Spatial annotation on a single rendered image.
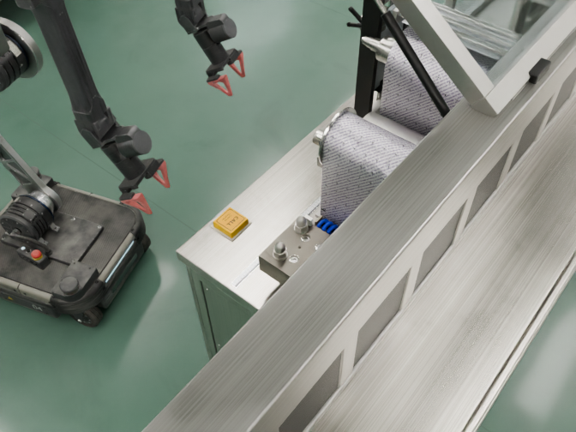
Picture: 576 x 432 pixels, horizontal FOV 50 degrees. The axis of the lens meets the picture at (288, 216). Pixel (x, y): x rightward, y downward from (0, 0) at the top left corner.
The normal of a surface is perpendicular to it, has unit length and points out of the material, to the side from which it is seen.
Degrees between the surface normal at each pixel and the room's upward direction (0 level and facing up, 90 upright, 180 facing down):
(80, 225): 0
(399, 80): 92
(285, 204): 0
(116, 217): 0
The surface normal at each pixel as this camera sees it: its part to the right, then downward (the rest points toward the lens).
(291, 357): -0.01, -0.64
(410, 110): -0.63, 0.62
